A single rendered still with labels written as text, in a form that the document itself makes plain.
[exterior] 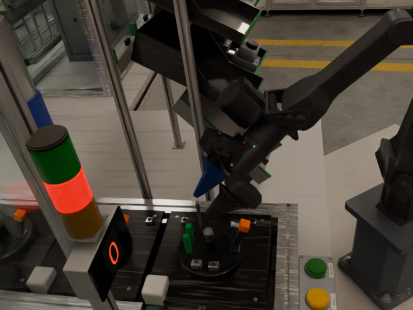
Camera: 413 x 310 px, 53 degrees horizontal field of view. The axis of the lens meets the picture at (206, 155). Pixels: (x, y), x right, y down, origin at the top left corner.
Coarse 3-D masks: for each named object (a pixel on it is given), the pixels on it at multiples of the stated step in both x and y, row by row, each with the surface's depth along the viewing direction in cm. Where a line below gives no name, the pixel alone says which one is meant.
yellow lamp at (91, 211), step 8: (88, 208) 54; (96, 208) 56; (64, 216) 53; (72, 216) 53; (80, 216) 53; (88, 216) 54; (96, 216) 56; (64, 224) 55; (72, 224) 54; (80, 224) 54; (88, 224) 55; (96, 224) 56; (72, 232) 55; (80, 232) 55; (88, 232) 55
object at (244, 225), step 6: (234, 222) 81; (240, 222) 80; (246, 222) 80; (234, 228) 80; (240, 228) 79; (246, 228) 79; (240, 234) 81; (234, 240) 83; (240, 240) 82; (234, 246) 84
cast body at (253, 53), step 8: (248, 40) 98; (240, 48) 97; (248, 48) 97; (256, 48) 98; (232, 56) 101; (240, 56) 98; (248, 56) 98; (256, 56) 98; (240, 64) 100; (248, 64) 99; (256, 64) 99
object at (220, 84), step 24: (144, 24) 87; (168, 24) 95; (192, 24) 93; (144, 48) 86; (168, 48) 84; (216, 48) 95; (168, 72) 88; (216, 72) 96; (240, 72) 97; (216, 96) 88
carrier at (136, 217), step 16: (128, 224) 97; (144, 224) 96; (160, 224) 96; (144, 240) 92; (128, 256) 89; (144, 256) 89; (128, 272) 86; (144, 272) 86; (112, 288) 83; (128, 288) 83
